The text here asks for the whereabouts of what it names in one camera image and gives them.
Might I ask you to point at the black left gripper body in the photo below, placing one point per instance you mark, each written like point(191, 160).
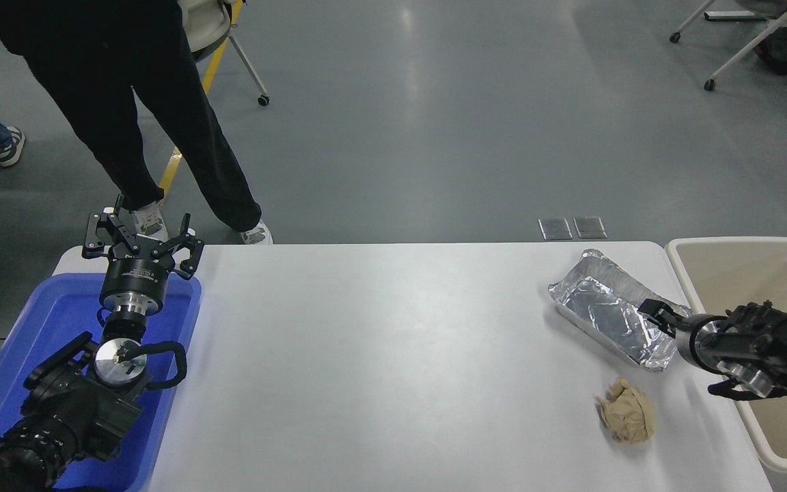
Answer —
point(135, 273)

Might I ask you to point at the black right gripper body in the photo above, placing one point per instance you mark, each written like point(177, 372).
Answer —
point(694, 342)

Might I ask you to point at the silver foil tray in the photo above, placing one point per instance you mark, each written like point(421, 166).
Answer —
point(605, 307)

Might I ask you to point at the metal floor plate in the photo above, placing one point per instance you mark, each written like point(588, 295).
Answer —
point(555, 229)
point(588, 227)

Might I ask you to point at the large pale bin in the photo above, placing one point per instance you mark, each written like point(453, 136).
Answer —
point(728, 273)

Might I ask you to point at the crumpled tan paper ball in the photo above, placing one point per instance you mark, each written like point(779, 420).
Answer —
point(629, 413)

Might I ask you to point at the blue plastic tray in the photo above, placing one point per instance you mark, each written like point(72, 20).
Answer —
point(45, 321)

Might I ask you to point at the white wheeled office chair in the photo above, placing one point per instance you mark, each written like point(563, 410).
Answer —
point(243, 61)

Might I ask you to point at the white-framed wheeled chair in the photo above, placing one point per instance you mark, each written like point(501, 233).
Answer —
point(742, 51)

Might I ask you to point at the grey floor bar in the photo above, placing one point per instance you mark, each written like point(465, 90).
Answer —
point(728, 15)

